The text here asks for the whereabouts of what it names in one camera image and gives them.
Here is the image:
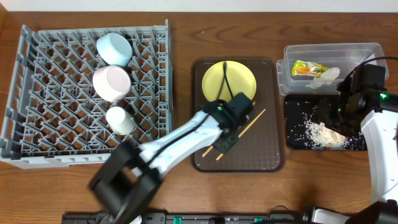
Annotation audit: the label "rice and food scraps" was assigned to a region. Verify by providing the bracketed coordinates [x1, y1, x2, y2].
[287, 105, 366, 150]

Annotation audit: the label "yellow plate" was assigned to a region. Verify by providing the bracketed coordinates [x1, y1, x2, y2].
[202, 61, 257, 101]

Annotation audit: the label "white tissue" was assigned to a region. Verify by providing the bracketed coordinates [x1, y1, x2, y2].
[306, 67, 340, 89]

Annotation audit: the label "yellow snack wrapper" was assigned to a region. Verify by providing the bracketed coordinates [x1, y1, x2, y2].
[291, 60, 330, 77]

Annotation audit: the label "small light green cup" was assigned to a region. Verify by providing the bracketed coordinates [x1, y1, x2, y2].
[106, 106, 134, 135]

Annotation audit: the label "white pink-rimmed bowl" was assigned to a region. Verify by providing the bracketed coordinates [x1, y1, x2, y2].
[93, 65, 131, 103]

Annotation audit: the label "light blue bowl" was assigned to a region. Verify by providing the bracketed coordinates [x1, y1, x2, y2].
[96, 33, 132, 67]

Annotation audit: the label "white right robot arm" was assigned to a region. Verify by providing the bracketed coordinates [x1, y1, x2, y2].
[306, 60, 397, 223]

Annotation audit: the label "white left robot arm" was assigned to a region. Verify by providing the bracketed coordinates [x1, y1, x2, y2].
[89, 93, 254, 223]

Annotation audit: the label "black waste tray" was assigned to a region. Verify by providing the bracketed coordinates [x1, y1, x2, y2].
[283, 93, 369, 152]

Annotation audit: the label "clear plastic waste bin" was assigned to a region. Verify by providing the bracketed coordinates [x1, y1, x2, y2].
[276, 43, 384, 96]

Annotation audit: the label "grey plastic dishwasher rack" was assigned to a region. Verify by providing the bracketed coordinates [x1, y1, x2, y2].
[1, 24, 174, 169]

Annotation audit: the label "dark brown serving tray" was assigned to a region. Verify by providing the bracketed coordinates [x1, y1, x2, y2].
[190, 57, 285, 172]

